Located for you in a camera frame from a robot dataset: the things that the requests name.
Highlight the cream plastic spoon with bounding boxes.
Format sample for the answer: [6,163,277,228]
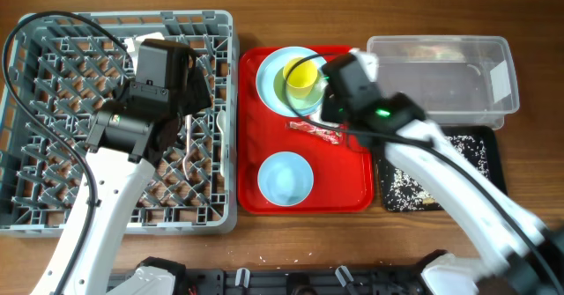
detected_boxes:
[216,110,227,177]

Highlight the red snack wrapper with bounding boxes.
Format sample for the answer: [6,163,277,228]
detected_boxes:
[287,122,343,145]

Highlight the light blue bowl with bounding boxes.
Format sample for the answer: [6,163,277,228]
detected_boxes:
[257,151,315,207]

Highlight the rice and food scraps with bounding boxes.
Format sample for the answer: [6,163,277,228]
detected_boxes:
[378,135,490,212]

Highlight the white napkin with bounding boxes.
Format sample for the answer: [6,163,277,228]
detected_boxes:
[308,107,325,124]

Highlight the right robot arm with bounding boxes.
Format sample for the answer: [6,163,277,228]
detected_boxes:
[322,52,563,294]

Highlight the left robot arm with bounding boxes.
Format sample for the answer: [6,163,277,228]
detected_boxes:
[33,39,212,294]

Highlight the grey plastic dishwasher rack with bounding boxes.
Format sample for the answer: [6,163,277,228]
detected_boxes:
[1,10,240,238]

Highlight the yellow plastic cup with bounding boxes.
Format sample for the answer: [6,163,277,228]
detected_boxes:
[283,57,318,99]

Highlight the small green plate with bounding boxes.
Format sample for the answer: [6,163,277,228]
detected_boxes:
[274,69,325,110]

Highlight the large light blue plate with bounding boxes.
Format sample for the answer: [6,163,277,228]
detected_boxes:
[256,47,326,117]

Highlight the red plastic tray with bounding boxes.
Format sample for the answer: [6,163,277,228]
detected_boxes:
[237,47,375,215]

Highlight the black plastic tray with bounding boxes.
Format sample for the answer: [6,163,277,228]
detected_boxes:
[377,126,508,198]

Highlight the clear plastic bin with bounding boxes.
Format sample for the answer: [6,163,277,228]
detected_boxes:
[367,35,520,129]

